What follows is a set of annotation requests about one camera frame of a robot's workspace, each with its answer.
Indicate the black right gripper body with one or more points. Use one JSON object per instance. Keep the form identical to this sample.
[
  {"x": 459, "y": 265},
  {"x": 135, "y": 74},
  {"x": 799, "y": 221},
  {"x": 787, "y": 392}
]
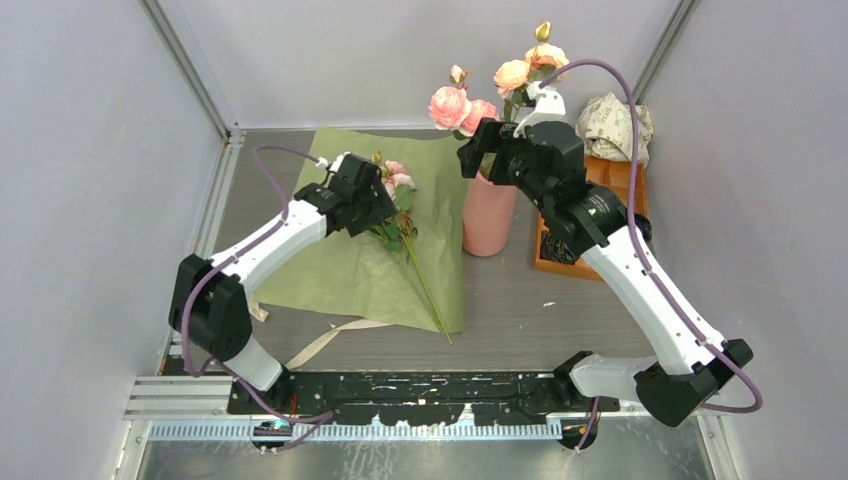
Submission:
[{"x": 511, "y": 162}]

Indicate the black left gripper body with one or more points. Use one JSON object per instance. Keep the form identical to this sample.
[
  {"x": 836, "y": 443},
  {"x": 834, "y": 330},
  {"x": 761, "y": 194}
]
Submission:
[{"x": 372, "y": 207}]

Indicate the pink flower stem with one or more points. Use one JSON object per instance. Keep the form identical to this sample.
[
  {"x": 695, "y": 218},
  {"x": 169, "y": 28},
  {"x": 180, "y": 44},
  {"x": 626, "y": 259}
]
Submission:
[
  {"x": 451, "y": 109},
  {"x": 398, "y": 232}
]

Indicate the pink cylindrical vase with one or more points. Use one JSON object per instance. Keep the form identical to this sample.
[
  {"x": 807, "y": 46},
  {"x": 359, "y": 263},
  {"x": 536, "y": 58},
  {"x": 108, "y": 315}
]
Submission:
[{"x": 487, "y": 216}]

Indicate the peach flower stem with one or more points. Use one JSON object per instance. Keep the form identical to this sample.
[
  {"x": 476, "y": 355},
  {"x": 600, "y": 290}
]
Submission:
[{"x": 541, "y": 60}]

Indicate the peach paper bouquet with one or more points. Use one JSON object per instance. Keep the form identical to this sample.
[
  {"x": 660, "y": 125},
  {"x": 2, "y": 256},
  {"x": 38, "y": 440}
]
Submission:
[{"x": 357, "y": 276}]

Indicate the beige ribbon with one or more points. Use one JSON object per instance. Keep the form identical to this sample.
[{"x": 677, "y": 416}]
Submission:
[{"x": 314, "y": 347}]

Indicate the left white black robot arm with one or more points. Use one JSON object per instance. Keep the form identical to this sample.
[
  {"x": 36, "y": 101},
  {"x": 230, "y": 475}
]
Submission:
[{"x": 209, "y": 306}]

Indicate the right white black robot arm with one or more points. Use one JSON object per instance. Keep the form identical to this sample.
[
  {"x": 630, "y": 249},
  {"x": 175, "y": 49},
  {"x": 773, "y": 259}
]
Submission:
[{"x": 691, "y": 362}]

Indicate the orange compartment tray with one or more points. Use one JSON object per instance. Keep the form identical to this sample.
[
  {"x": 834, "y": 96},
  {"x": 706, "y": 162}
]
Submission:
[{"x": 613, "y": 175}]

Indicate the crumpled white patterned cloth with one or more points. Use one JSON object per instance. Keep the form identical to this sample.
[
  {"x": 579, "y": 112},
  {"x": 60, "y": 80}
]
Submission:
[{"x": 605, "y": 127}]

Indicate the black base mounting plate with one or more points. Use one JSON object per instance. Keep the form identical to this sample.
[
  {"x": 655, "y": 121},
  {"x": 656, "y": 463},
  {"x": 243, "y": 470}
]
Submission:
[{"x": 429, "y": 398}]

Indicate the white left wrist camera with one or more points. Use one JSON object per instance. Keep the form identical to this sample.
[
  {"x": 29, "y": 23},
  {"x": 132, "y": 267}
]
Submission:
[{"x": 331, "y": 164}]

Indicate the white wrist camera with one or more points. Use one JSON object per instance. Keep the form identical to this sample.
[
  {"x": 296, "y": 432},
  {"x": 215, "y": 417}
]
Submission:
[
  {"x": 546, "y": 105},
  {"x": 331, "y": 164}
]

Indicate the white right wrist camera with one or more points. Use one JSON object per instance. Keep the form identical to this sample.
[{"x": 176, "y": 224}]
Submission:
[{"x": 546, "y": 105}]

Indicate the aluminium front rail frame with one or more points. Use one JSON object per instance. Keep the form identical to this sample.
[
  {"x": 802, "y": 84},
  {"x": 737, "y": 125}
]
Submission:
[{"x": 219, "y": 408}]

